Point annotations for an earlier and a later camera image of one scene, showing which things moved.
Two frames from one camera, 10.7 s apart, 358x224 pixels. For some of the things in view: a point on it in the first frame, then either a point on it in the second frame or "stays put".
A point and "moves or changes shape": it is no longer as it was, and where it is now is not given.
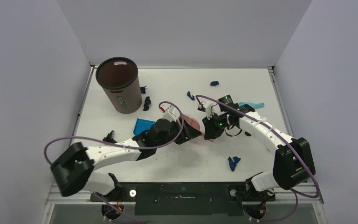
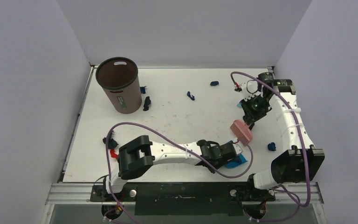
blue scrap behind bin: x=142 y=89 stays put
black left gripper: x=187 y=132 → x=222 y=164
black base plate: x=185 y=199 stays put
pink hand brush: x=195 y=123 → x=242 y=131
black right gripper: x=209 y=130 → x=250 y=116
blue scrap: x=233 y=164 moves or changes shape
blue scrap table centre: x=192 y=97 stays put
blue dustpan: x=141 y=125 → x=240 y=159
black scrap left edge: x=108 y=138 stays put
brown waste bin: x=118 y=76 stays put
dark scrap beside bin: x=147 y=102 stays put
